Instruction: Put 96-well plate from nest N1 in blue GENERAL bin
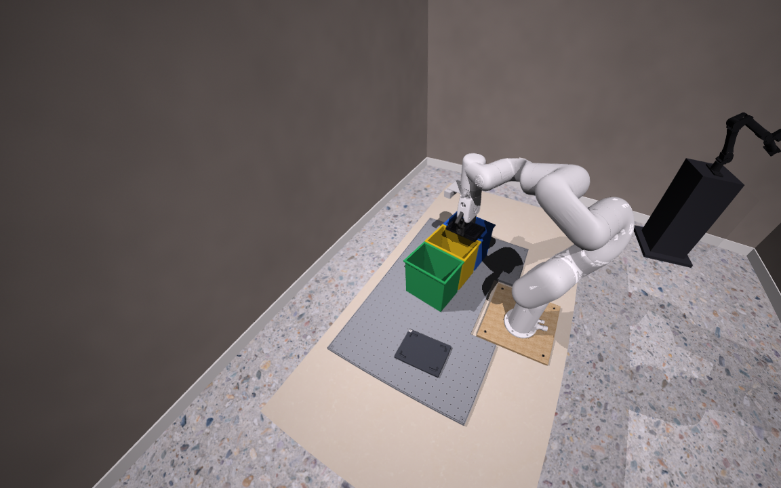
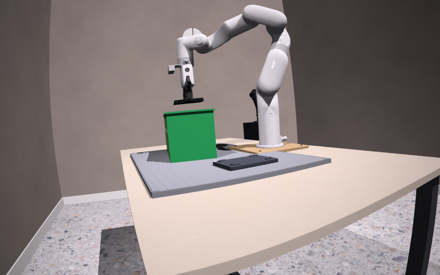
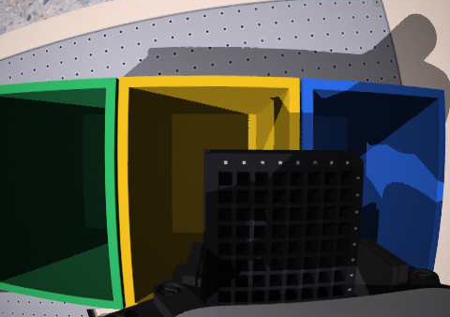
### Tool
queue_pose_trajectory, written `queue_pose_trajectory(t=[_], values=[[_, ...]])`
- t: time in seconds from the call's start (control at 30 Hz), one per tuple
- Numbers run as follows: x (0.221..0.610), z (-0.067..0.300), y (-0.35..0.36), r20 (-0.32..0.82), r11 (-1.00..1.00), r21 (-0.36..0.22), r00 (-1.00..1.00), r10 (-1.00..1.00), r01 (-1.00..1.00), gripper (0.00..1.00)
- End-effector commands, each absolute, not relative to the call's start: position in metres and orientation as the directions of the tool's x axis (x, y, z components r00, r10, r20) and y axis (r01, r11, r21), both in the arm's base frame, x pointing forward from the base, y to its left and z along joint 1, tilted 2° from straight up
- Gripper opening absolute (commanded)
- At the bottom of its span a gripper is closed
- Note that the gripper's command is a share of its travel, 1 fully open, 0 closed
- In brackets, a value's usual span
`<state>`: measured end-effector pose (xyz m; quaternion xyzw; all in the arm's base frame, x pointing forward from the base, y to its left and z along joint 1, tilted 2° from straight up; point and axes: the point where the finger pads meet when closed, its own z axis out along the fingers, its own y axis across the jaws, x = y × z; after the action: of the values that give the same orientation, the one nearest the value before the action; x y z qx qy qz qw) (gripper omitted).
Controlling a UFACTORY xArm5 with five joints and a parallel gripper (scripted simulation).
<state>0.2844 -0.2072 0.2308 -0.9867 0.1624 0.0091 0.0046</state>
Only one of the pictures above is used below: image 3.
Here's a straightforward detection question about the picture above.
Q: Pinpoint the yellow open bin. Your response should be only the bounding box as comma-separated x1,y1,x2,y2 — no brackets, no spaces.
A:
118,76,300,308

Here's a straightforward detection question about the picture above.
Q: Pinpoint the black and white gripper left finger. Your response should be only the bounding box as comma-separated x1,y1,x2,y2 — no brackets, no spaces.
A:
104,243,207,317

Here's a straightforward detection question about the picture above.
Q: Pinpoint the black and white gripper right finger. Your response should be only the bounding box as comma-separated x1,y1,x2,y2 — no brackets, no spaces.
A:
353,238,450,296

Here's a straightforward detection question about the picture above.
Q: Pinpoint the blue bin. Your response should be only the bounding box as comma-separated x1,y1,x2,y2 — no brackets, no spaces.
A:
300,79,445,272

